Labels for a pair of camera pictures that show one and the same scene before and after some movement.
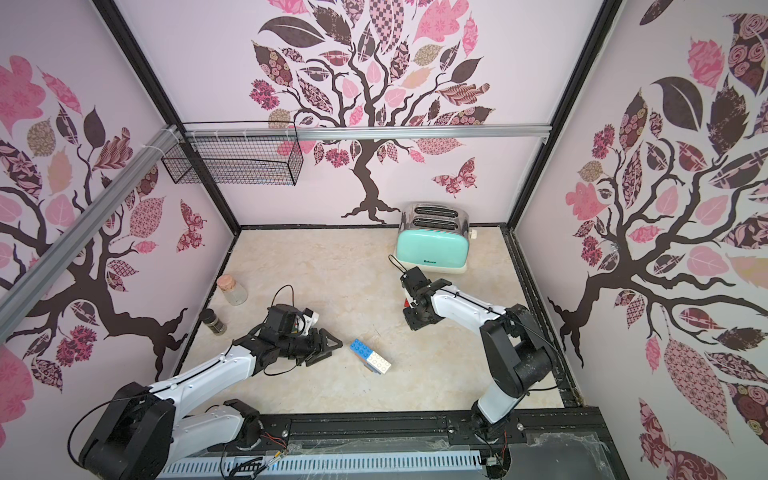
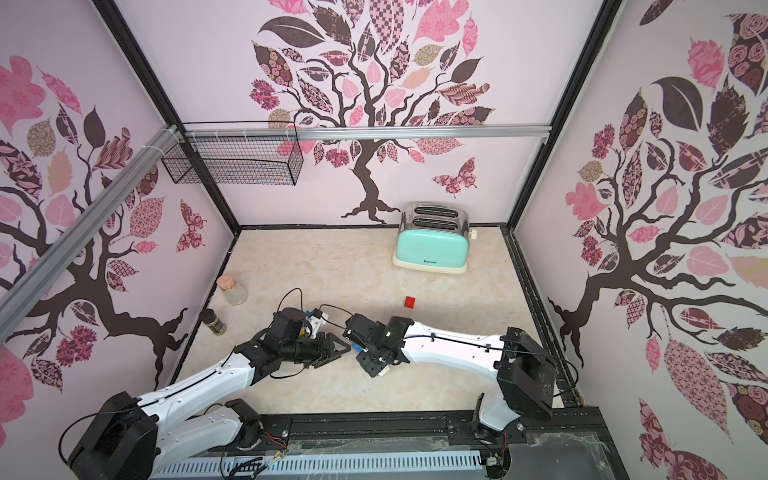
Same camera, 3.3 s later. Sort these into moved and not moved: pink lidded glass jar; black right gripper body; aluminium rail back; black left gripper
Moved: black right gripper body
Not moved: aluminium rail back; black left gripper; pink lidded glass jar
